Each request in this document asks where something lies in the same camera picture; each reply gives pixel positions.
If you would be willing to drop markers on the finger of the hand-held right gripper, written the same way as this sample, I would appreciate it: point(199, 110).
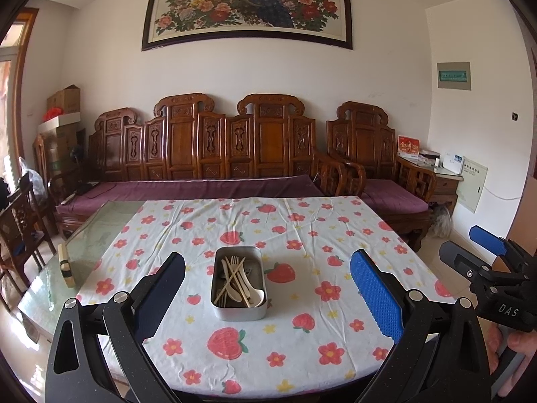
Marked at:
point(488, 240)
point(457, 258)

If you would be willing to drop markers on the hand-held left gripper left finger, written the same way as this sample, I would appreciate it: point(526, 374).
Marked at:
point(163, 298)

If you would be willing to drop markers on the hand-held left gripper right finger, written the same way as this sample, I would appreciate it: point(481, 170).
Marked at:
point(375, 298)

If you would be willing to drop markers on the cream chopstick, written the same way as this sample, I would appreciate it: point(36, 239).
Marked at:
point(228, 291)

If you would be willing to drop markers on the cream plastic knife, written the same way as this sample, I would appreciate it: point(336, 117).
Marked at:
point(225, 265)

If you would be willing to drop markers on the metal tin box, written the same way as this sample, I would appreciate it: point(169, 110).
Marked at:
point(239, 312)

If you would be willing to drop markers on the cutlery set spoons fork chopsticks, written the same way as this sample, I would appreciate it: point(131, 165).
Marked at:
point(241, 265)

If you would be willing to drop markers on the person's right hand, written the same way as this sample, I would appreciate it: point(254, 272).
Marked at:
point(524, 344)

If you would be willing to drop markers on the grey fluffy duster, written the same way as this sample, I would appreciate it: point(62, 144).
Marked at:
point(440, 222)

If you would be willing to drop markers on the white electrical panel door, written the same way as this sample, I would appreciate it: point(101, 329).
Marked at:
point(472, 184)

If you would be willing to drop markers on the wooden side table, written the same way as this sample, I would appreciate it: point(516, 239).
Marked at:
point(447, 184)

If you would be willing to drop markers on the white desk device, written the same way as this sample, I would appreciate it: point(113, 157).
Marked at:
point(453, 161)

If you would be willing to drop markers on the short purple seat cushion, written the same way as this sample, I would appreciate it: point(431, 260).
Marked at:
point(392, 195)

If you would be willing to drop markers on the white tissue box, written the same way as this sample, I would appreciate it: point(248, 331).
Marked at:
point(430, 156)

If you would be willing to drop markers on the small wooden block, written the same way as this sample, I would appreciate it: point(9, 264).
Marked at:
point(66, 265)

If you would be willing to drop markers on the strawberry flower print tablecloth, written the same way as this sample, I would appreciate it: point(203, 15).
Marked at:
point(272, 344)

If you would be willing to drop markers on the long purple seat cushion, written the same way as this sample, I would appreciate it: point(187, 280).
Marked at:
point(188, 187)

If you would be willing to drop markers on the red greeting card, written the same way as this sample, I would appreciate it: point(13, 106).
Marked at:
point(409, 146)

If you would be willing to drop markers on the carved wooden armchair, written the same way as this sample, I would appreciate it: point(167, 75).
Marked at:
point(365, 138)

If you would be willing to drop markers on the carved wooden sofa bench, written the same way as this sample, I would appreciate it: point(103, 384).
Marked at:
point(188, 142)

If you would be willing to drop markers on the dark wooden chair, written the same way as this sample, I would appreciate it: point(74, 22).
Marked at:
point(21, 226)

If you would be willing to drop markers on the clear plastic bag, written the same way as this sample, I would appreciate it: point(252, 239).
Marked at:
point(32, 178)

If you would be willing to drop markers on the stack of dark boxes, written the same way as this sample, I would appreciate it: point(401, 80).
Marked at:
point(63, 147)

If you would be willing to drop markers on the white flat box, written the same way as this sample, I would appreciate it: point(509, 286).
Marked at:
point(58, 119)

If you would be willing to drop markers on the brown cardboard box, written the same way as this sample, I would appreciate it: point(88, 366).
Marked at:
point(65, 98)

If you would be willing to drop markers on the framed peacock flower painting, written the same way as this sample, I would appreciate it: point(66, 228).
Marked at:
point(251, 4)

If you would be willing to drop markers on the green framed wall panel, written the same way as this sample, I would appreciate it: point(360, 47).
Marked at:
point(454, 75)

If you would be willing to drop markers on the wooden door frame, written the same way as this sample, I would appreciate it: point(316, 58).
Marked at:
point(25, 71)

